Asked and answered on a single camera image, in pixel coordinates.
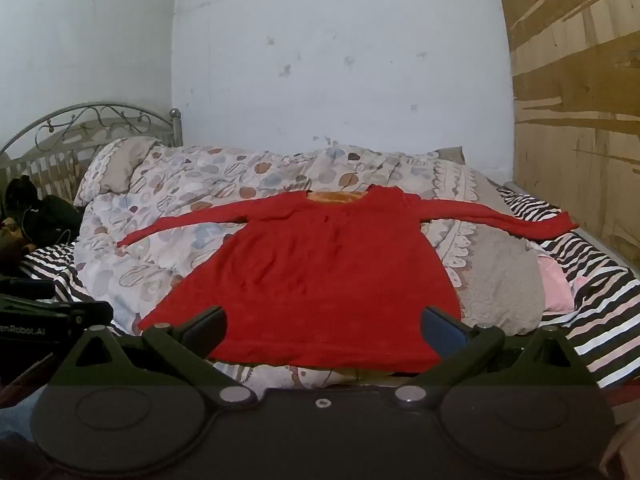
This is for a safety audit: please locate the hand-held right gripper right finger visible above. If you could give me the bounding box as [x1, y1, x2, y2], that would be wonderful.
[392, 305, 597, 409]

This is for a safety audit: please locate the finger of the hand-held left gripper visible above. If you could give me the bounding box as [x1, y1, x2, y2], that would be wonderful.
[0, 296, 115, 332]

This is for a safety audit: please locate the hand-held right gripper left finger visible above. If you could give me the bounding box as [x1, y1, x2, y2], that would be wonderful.
[50, 305, 259, 409]

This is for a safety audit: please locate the red long-sleeved shirt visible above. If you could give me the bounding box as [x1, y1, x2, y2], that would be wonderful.
[116, 184, 580, 374]

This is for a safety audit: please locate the pile of dark clothes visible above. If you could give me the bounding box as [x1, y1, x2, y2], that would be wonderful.
[0, 176, 83, 276]

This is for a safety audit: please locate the pink cloth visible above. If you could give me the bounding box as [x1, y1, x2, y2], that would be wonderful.
[537, 254, 576, 315]

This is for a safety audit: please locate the dotted fleece blanket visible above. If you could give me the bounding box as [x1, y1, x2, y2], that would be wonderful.
[74, 136, 546, 391]

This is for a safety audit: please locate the beige pillow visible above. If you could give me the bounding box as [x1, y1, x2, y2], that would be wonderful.
[75, 136, 163, 206]

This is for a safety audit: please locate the black and white striped bedsheet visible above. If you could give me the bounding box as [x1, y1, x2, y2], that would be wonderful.
[20, 187, 638, 388]

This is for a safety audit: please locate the metal scrollwork headboard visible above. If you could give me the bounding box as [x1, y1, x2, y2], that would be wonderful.
[0, 103, 185, 196]

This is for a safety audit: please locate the plywood wall board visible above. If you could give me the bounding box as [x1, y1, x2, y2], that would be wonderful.
[492, 0, 640, 281]

